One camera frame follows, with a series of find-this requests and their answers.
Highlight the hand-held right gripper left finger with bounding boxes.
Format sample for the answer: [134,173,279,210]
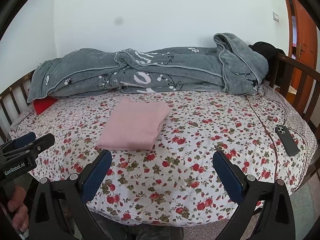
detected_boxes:
[29,149,112,240]

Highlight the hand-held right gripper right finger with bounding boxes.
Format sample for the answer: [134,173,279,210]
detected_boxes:
[212,150,296,240]

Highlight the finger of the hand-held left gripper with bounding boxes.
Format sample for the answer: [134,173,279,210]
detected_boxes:
[15,133,55,159]
[0,132,37,153]

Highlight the pink knit sweater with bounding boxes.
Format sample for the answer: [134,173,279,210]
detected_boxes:
[96,97,172,151]

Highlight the person's left hand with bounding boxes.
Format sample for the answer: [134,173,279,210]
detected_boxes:
[6,186,29,233]

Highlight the red pillow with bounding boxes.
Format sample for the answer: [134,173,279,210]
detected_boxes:
[33,96,59,115]

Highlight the floral bed mattress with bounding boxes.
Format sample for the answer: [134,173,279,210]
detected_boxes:
[9,85,318,228]

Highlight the smartphone in dark case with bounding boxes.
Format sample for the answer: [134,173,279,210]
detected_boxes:
[274,125,300,157]

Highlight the person's dark pants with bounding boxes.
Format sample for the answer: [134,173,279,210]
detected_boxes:
[90,211,185,240]

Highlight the grey printed quilt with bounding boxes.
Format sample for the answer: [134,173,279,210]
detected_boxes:
[27,32,269,103]

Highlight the curved wooden bed footboard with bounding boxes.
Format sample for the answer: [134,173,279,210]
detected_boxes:
[265,52,320,180]

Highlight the black garment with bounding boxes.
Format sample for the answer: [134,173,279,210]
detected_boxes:
[249,41,287,63]

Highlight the orange wooden door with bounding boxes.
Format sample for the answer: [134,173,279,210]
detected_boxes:
[281,0,320,128]

